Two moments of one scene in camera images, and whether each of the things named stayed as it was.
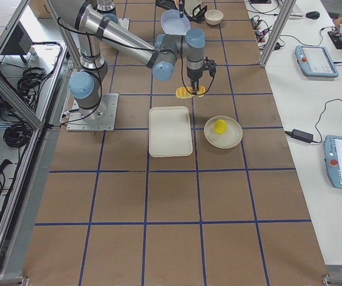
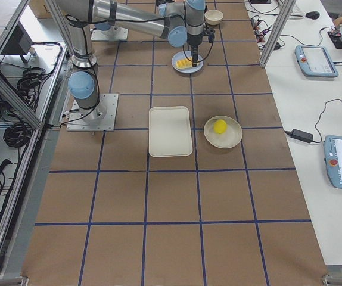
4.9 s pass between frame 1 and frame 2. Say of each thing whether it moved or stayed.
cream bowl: stayed
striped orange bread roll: moved
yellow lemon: stayed
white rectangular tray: stayed
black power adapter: stayed
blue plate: moved
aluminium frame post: stayed
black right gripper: moved
